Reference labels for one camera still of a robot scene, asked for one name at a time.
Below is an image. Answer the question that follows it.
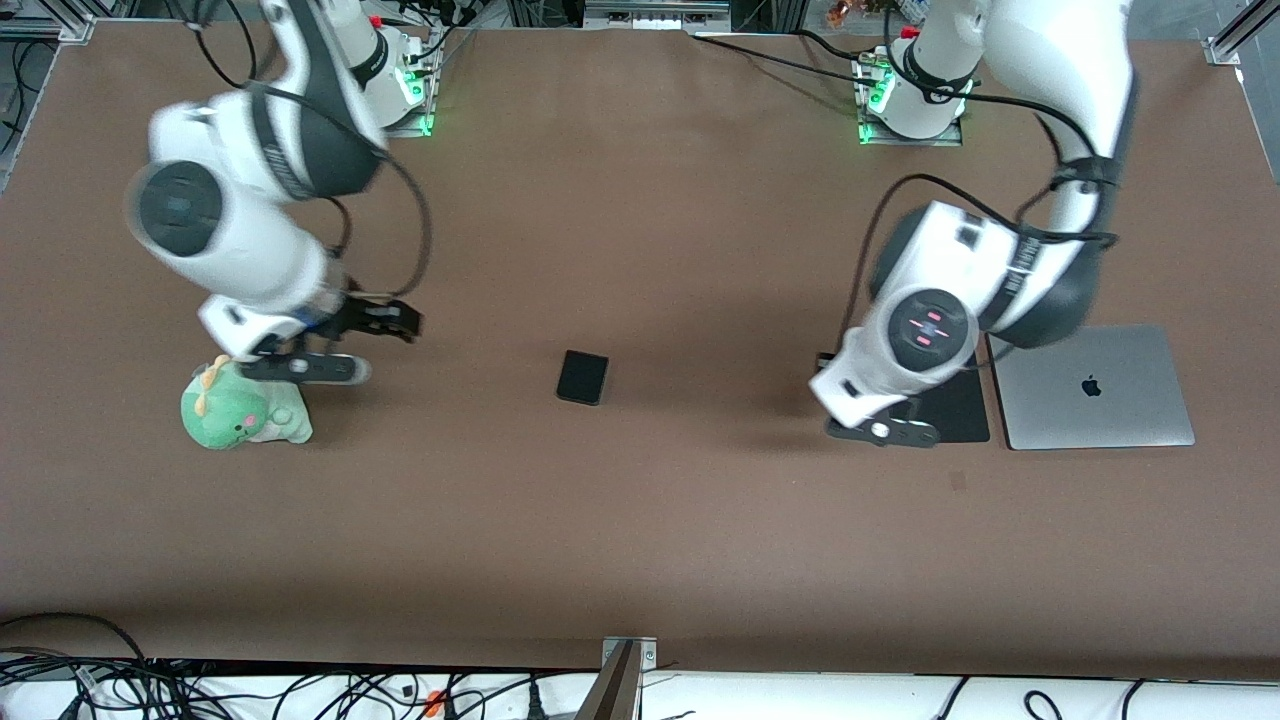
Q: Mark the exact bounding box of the black phone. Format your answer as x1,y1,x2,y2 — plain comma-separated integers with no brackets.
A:
556,350,610,407

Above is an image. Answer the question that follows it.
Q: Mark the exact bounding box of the black mouse pad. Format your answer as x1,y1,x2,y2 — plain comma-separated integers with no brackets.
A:
893,345,992,445

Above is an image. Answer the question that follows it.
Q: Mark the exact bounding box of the green dinosaur plush toy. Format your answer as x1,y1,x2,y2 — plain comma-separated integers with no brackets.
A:
180,355,314,451

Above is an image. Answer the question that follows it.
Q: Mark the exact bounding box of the silver laptop with apple logo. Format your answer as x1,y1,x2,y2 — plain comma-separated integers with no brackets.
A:
988,323,1197,451

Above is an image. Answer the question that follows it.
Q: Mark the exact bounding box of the grey background device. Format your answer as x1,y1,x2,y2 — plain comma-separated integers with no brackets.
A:
583,0,733,31

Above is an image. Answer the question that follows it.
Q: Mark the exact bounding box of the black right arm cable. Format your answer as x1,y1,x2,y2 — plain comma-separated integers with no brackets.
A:
170,0,433,306

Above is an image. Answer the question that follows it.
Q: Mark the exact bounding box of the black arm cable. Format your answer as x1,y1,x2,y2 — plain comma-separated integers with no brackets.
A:
850,85,1121,346
170,0,433,306

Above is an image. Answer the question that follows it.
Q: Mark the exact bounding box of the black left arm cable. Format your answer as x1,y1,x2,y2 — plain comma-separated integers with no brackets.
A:
850,85,1121,346

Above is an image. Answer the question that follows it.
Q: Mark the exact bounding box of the black table cable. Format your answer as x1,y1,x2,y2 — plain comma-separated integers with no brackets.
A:
688,28,886,91

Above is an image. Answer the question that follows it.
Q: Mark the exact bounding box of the black looped floor cable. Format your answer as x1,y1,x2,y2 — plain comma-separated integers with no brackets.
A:
0,611,151,666

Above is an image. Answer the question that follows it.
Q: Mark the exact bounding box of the aluminium profile post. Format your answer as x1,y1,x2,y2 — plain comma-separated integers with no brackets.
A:
578,636,658,720

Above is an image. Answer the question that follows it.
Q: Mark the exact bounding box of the aluminium frame corner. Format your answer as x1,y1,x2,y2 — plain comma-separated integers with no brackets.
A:
1205,0,1280,66
0,0,96,43

